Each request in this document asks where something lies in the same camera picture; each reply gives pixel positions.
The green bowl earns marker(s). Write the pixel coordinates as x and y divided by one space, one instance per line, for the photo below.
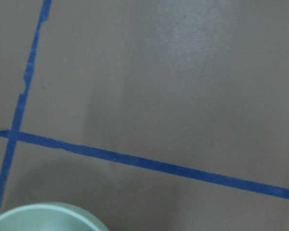
50 217

